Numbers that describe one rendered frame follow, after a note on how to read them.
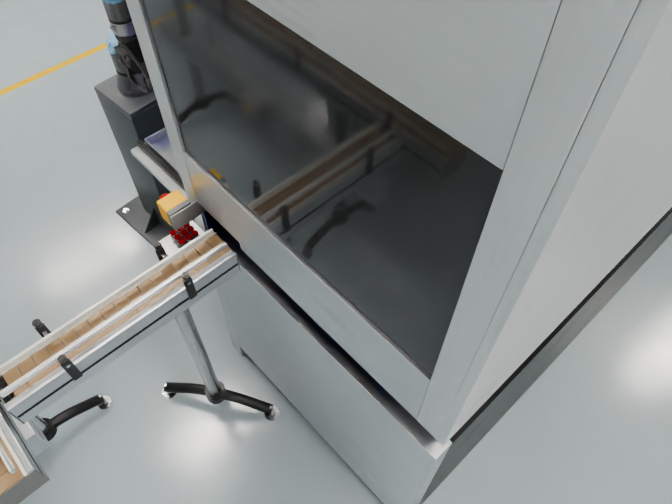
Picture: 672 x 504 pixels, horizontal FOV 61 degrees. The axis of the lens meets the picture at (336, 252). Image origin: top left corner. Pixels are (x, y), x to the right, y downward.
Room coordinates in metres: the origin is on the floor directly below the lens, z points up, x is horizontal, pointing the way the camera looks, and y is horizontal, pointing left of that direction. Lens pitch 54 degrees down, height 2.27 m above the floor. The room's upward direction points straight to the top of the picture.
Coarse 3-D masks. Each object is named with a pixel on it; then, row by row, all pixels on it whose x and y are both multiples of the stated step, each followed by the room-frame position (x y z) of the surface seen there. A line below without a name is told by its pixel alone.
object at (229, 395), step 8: (168, 384) 0.91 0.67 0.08; (176, 384) 0.90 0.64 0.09; (184, 384) 0.90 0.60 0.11; (192, 384) 0.89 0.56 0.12; (200, 384) 0.89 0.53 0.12; (168, 392) 0.90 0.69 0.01; (176, 392) 0.88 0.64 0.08; (184, 392) 0.87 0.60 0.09; (192, 392) 0.86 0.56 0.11; (200, 392) 0.86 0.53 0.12; (208, 392) 0.85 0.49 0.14; (224, 392) 0.85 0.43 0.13; (232, 392) 0.86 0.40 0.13; (208, 400) 0.83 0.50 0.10; (216, 400) 0.82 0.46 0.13; (232, 400) 0.83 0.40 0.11; (240, 400) 0.83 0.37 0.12; (248, 400) 0.83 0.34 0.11; (256, 400) 0.84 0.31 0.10; (256, 408) 0.81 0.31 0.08; (264, 408) 0.81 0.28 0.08; (272, 408) 0.82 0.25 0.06; (272, 416) 0.80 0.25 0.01
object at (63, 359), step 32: (160, 256) 0.92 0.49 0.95; (192, 256) 0.94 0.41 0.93; (224, 256) 0.94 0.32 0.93; (128, 288) 0.82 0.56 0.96; (160, 288) 0.81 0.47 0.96; (192, 288) 0.83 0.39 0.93; (96, 320) 0.73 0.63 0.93; (128, 320) 0.73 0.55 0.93; (160, 320) 0.76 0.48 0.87; (32, 352) 0.63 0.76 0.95; (64, 352) 0.62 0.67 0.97; (96, 352) 0.64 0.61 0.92; (0, 384) 0.57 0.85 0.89; (32, 384) 0.55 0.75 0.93; (64, 384) 0.57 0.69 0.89; (32, 416) 0.50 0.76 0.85
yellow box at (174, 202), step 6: (174, 192) 1.10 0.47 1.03; (162, 198) 1.07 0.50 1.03; (168, 198) 1.07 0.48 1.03; (174, 198) 1.07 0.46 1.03; (180, 198) 1.07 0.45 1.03; (162, 204) 1.05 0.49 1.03; (168, 204) 1.05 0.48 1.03; (174, 204) 1.05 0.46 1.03; (180, 204) 1.05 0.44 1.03; (186, 204) 1.05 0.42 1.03; (162, 210) 1.04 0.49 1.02; (168, 210) 1.03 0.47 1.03; (174, 210) 1.03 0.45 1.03; (180, 210) 1.03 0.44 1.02; (162, 216) 1.05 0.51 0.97; (168, 216) 1.02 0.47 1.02; (168, 222) 1.03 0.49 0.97
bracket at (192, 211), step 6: (192, 204) 1.06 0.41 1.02; (198, 204) 1.07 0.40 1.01; (186, 210) 1.04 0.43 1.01; (192, 210) 1.05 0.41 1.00; (198, 210) 1.07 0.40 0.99; (174, 216) 1.02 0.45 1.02; (180, 216) 1.03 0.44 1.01; (186, 216) 1.04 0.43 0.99; (192, 216) 1.05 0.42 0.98; (174, 222) 1.01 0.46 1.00; (180, 222) 1.02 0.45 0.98; (186, 222) 1.03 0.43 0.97; (174, 228) 1.01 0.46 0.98
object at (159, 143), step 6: (156, 132) 1.47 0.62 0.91; (162, 132) 1.48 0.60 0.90; (150, 138) 1.45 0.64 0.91; (156, 138) 1.46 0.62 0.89; (162, 138) 1.48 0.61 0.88; (168, 138) 1.48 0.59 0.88; (150, 144) 1.41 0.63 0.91; (156, 144) 1.45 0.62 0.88; (162, 144) 1.45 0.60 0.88; (168, 144) 1.45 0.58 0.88; (156, 150) 1.38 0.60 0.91; (162, 150) 1.42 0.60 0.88; (168, 150) 1.42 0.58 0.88; (162, 156) 1.36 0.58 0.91; (168, 156) 1.39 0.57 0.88; (168, 162) 1.33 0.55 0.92; (174, 162) 1.36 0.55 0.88; (174, 168) 1.30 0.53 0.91
